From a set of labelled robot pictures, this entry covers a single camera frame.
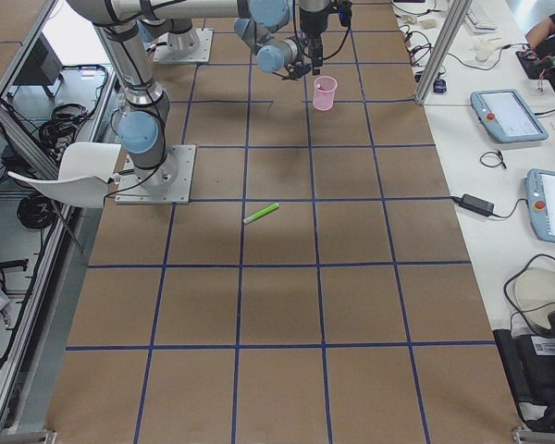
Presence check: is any green highlighter pen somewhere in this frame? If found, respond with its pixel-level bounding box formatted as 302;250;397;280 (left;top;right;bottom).
242;203;279;225

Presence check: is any aluminium frame post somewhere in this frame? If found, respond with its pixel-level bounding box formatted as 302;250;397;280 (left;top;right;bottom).
413;0;472;105

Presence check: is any black power adapter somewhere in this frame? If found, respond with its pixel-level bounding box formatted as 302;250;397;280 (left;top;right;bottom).
460;194;494;217

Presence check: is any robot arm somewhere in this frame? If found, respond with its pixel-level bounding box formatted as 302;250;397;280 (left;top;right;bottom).
153;1;352;78
70;1;332;193

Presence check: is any white plastic chair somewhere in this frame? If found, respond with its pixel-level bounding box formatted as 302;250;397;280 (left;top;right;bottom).
8;142;121;209

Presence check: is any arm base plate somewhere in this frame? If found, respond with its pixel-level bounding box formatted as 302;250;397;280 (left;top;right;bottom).
115;145;196;204
154;28;213;64

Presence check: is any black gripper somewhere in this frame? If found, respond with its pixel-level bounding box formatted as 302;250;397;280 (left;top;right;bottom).
284;60;313;80
307;35;323;69

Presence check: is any near teach pendant tablet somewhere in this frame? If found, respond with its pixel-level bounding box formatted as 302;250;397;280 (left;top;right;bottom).
524;168;555;243

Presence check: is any far teach pendant tablet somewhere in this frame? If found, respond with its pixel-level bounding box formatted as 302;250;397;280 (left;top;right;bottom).
470;89;549;143

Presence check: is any pink mesh cup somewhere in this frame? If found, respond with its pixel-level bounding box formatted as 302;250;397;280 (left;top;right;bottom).
313;76;339;111

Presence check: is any teach pendant tablet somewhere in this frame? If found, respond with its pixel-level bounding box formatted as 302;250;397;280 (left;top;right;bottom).
470;89;549;143
524;168;555;243

